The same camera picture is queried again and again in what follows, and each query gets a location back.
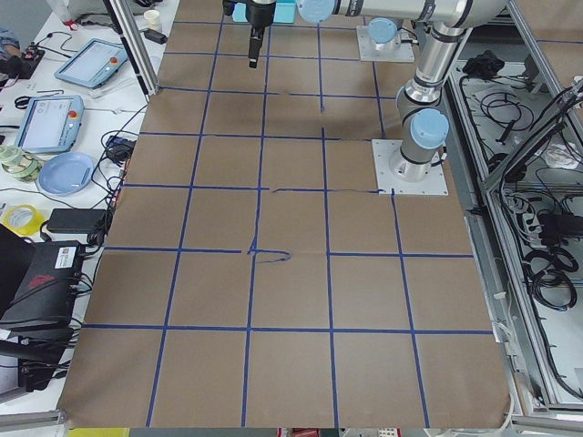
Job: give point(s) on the yellow tape roll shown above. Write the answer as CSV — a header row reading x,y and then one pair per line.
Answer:
x,y
23,220

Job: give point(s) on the brown paper table mat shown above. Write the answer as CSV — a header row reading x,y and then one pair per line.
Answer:
x,y
255,277

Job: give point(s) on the black computer box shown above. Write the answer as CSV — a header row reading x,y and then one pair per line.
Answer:
x,y
38,293

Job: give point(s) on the blue teach pendant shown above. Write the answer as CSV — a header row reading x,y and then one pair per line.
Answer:
x,y
50,124
93,65

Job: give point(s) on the lower blue teach pendant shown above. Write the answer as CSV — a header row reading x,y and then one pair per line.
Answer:
x,y
50,124

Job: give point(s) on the light blue plate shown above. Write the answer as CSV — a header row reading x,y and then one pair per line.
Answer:
x,y
66,174

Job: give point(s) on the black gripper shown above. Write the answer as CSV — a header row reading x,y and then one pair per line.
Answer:
x,y
260,14

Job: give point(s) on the black power adapter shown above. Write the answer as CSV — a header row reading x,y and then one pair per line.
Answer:
x,y
75,220

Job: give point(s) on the aluminium frame post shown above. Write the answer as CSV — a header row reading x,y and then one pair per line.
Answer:
x,y
125,25

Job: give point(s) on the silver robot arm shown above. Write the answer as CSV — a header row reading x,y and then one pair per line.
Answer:
x,y
425,127
388,34

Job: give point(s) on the green tape rolls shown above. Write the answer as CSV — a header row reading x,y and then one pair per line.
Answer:
x,y
19,164

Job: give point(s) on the light blue plastic bin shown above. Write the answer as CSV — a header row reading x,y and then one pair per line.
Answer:
x,y
285,12

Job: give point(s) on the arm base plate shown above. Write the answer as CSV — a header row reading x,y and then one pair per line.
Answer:
x,y
395,175
397,50

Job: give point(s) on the white paper cup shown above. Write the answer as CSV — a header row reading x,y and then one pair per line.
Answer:
x,y
153,20

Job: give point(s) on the upper blue teach pendant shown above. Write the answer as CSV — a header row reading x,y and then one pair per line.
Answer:
x,y
93,65

